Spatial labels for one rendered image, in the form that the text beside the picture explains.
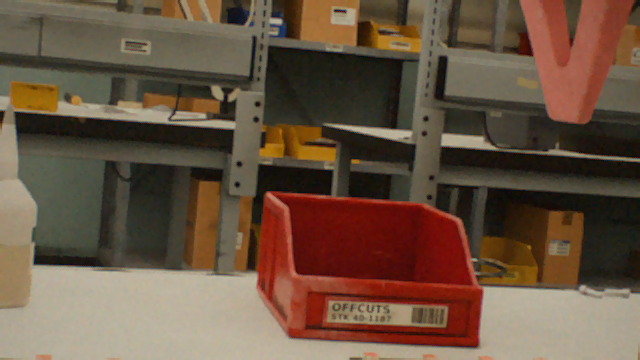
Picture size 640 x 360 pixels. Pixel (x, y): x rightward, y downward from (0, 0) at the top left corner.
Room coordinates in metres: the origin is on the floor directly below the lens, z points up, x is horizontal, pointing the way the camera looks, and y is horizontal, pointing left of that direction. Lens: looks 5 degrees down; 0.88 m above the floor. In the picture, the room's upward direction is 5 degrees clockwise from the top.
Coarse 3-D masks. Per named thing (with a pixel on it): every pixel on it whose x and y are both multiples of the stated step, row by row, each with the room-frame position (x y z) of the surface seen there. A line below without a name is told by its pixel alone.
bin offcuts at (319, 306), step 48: (288, 240) 0.59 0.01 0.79; (336, 240) 0.69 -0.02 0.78; (384, 240) 0.69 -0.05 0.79; (432, 240) 0.67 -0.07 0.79; (288, 288) 0.58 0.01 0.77; (336, 288) 0.57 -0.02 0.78; (384, 288) 0.57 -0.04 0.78; (432, 288) 0.58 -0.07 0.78; (480, 288) 0.58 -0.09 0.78; (336, 336) 0.57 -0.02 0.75; (384, 336) 0.57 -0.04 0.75; (432, 336) 0.58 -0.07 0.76
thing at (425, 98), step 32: (416, 96) 2.78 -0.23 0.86; (352, 128) 3.29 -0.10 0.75; (416, 128) 2.76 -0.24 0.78; (384, 160) 3.41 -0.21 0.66; (448, 160) 2.78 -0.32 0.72; (480, 160) 2.80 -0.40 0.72; (512, 160) 2.83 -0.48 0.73; (544, 160) 2.85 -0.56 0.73; (576, 160) 2.88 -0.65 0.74; (608, 160) 2.90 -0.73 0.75; (576, 192) 2.92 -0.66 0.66; (608, 192) 2.95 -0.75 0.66
